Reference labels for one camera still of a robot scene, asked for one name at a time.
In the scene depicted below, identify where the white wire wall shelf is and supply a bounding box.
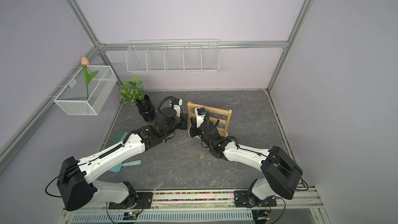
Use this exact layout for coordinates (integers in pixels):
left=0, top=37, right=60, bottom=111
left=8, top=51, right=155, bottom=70
left=125, top=39, right=220, bottom=73

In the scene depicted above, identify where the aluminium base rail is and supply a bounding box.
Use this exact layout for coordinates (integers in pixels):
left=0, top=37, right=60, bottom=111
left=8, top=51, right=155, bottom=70
left=81, top=188, right=323, bottom=211

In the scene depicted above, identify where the white mesh wall basket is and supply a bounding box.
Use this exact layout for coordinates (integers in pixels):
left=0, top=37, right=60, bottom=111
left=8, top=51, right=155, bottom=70
left=53, top=65, right=117, bottom=116

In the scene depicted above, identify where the teal dustpan brush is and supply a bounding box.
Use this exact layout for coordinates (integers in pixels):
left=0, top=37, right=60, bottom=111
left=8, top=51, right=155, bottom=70
left=104, top=130, right=142, bottom=173

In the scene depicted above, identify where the pink artificial tulip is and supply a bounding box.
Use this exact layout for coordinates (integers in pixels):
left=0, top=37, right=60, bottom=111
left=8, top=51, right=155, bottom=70
left=81, top=57, right=99, bottom=100

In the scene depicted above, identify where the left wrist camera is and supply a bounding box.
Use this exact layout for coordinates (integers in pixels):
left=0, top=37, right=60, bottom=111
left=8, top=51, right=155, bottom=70
left=171, top=98, right=182, bottom=117

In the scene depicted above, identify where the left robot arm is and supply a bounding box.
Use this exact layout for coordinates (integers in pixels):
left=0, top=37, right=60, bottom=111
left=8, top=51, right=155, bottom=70
left=54, top=96, right=188, bottom=212

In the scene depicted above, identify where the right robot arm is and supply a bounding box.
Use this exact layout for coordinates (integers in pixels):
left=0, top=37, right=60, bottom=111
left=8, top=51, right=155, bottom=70
left=189, top=111, right=303, bottom=208

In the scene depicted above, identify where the white cable duct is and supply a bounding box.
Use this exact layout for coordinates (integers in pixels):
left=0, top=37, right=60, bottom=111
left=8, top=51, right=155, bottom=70
left=71, top=210, right=254, bottom=224

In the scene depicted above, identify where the black plant pot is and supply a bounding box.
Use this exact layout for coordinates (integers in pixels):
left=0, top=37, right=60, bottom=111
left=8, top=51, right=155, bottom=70
left=136, top=94, right=156, bottom=122

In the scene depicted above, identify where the green artificial potted plant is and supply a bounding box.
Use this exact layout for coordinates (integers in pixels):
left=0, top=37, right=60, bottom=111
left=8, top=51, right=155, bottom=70
left=119, top=75, right=145, bottom=105

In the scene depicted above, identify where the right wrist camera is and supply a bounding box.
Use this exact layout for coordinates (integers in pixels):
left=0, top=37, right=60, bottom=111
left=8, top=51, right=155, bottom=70
left=194, top=107, right=206, bottom=128

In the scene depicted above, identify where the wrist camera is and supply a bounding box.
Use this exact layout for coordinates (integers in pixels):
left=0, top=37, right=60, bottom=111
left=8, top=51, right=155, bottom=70
left=194, top=107, right=206, bottom=128
left=171, top=98, right=182, bottom=117

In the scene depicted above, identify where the wooden jewelry display stand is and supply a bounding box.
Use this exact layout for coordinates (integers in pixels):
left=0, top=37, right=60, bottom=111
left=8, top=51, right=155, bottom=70
left=188, top=102, right=232, bottom=137

